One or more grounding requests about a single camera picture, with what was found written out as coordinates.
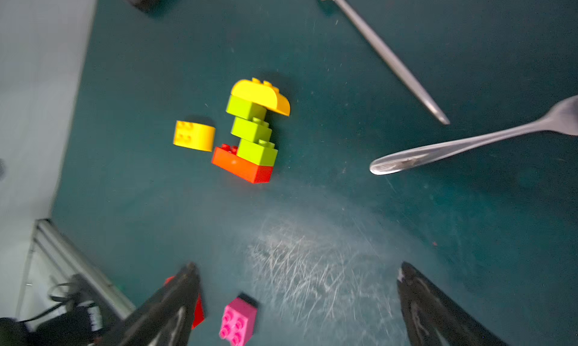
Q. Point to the green brick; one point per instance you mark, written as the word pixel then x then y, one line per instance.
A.
pixel 245 109
pixel 260 152
pixel 252 130

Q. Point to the long red brick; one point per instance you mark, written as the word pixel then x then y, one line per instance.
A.
pixel 197 307

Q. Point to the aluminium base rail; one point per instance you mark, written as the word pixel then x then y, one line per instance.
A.
pixel 52 259

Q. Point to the silver metal spoon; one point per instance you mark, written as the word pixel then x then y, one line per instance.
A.
pixel 394 63

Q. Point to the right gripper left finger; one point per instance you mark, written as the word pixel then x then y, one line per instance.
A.
pixel 164 319

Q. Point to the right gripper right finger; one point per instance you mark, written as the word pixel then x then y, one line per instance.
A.
pixel 430 315

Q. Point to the small red brick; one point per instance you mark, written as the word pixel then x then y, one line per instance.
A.
pixel 226 158

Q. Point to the yellow curved brick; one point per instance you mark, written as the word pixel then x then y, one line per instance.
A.
pixel 194 136
pixel 264 94

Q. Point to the green table mat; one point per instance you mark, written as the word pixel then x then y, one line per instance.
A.
pixel 319 246

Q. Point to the silver metal fork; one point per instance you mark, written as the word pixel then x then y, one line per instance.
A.
pixel 561 118

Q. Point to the pink brick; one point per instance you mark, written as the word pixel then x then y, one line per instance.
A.
pixel 238 320

